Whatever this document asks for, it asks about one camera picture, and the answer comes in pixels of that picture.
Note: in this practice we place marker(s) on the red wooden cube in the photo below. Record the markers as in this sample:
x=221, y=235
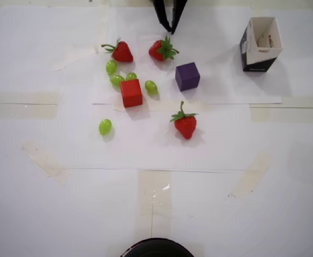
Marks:
x=131, y=93

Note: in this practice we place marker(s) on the purple wooden cube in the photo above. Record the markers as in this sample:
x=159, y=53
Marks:
x=187, y=77

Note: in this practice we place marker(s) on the red strawberry with long stem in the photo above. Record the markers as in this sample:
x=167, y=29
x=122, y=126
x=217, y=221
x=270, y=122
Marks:
x=185, y=125

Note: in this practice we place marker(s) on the white and black carton box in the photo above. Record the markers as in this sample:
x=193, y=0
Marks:
x=258, y=60

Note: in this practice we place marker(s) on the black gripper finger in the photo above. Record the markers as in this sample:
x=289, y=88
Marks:
x=179, y=10
x=162, y=13

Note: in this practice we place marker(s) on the red strawberry with thin leaves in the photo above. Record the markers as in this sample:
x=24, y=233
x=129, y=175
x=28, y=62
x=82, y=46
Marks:
x=122, y=53

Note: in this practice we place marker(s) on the green plastic grape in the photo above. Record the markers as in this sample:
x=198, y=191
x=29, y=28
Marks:
x=151, y=87
x=111, y=67
x=116, y=79
x=131, y=76
x=105, y=127

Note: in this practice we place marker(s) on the red strawberry with broad leaves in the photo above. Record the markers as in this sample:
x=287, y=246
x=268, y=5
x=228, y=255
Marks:
x=156, y=51

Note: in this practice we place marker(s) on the black round stand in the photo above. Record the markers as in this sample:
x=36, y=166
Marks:
x=156, y=249

